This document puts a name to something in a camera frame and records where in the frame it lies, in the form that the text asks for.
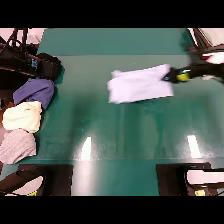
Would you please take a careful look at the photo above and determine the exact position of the white T-shirt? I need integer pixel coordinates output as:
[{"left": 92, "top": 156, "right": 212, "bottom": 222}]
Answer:
[{"left": 107, "top": 63, "right": 175, "bottom": 105}]

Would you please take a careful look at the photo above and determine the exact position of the grey garment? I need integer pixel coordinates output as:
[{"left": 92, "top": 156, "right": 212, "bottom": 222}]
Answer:
[{"left": 0, "top": 128, "right": 38, "bottom": 165}]

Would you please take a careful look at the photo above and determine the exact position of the black garment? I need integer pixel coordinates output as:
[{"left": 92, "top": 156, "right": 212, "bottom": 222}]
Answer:
[{"left": 35, "top": 52, "right": 65, "bottom": 81}]

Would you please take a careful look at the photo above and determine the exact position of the blue garment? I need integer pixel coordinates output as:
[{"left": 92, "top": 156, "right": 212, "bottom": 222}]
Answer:
[{"left": 12, "top": 77, "right": 56, "bottom": 111}]

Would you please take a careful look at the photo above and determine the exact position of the cream garment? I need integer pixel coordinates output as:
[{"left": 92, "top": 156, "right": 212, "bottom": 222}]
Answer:
[{"left": 1, "top": 100, "right": 44, "bottom": 134}]

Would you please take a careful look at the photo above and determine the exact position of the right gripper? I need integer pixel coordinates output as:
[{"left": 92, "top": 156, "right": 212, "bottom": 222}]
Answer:
[{"left": 165, "top": 66, "right": 192, "bottom": 85}]

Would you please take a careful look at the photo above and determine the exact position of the black bag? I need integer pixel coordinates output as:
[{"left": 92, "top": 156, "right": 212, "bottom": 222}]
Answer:
[{"left": 0, "top": 28, "right": 42, "bottom": 78}]

